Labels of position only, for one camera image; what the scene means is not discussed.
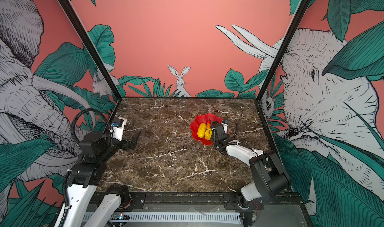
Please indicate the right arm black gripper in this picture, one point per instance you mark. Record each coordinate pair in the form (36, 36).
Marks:
(213, 137)

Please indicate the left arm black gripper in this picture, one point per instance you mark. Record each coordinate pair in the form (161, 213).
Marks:
(126, 146)

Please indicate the yellow fake apple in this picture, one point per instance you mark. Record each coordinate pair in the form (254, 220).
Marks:
(208, 134)

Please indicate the yellow fake lemon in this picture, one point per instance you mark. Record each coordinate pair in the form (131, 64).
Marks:
(201, 130)

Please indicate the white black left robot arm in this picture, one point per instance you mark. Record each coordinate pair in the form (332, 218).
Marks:
(81, 182)

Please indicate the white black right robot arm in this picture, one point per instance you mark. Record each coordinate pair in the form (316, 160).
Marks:
(268, 172)

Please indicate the red flower-shaped fruit bowl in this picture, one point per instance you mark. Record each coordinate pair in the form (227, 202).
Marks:
(203, 119)

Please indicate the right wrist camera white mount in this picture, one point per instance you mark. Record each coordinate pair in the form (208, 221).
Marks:
(225, 124)

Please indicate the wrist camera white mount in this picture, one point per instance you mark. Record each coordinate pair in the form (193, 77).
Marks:
(118, 125)
(225, 124)

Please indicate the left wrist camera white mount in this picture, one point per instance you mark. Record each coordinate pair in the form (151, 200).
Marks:
(118, 125)

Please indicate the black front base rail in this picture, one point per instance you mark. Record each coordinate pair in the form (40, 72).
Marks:
(230, 200)

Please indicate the white ventilated cable duct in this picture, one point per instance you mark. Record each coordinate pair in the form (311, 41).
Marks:
(167, 217)

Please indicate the black left corner post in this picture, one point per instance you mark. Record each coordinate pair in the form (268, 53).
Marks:
(83, 34)

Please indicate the black corner post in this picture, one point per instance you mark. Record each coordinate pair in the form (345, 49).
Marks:
(83, 34)
(303, 5)

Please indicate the black right corner post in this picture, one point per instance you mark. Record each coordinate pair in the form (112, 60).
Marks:
(303, 5)

